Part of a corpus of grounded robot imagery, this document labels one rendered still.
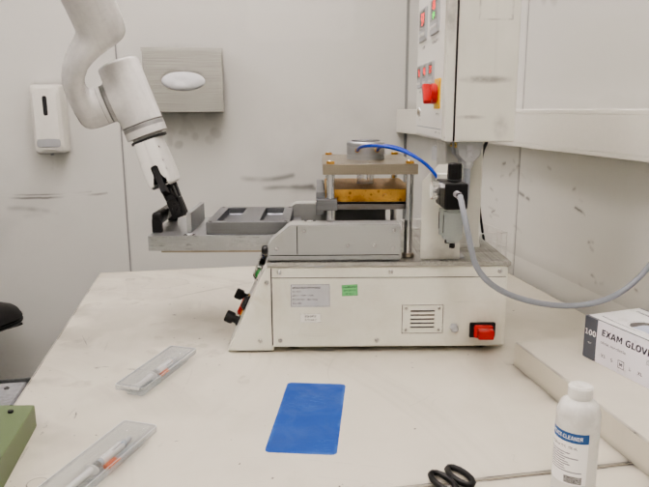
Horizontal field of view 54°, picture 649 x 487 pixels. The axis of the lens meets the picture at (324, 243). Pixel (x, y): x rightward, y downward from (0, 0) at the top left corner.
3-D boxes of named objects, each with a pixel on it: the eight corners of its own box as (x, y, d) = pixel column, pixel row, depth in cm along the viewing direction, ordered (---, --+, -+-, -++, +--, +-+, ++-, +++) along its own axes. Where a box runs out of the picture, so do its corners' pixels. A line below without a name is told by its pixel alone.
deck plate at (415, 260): (468, 231, 155) (468, 227, 155) (511, 265, 121) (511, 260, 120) (278, 232, 154) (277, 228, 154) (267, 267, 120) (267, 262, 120)
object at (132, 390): (171, 356, 123) (170, 345, 122) (197, 358, 121) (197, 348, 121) (114, 397, 105) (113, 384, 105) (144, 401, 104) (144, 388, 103)
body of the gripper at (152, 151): (136, 138, 137) (157, 187, 140) (122, 141, 127) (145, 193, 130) (169, 127, 137) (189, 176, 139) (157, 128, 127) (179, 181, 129)
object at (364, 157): (426, 193, 149) (428, 136, 146) (454, 214, 118) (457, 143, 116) (322, 193, 149) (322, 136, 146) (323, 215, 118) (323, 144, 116)
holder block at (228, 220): (294, 217, 146) (293, 206, 146) (290, 234, 127) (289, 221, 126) (221, 217, 146) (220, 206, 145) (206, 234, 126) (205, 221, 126)
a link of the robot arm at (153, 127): (130, 130, 137) (136, 143, 137) (117, 131, 128) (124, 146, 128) (166, 116, 136) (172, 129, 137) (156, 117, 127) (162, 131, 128)
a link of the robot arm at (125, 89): (117, 130, 127) (161, 115, 128) (89, 66, 124) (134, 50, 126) (121, 132, 135) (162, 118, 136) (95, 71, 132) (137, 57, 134)
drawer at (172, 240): (301, 233, 148) (301, 199, 146) (298, 254, 126) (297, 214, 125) (173, 233, 148) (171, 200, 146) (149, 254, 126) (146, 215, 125)
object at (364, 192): (399, 195, 146) (400, 153, 144) (413, 210, 124) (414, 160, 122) (323, 195, 145) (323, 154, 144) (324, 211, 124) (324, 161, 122)
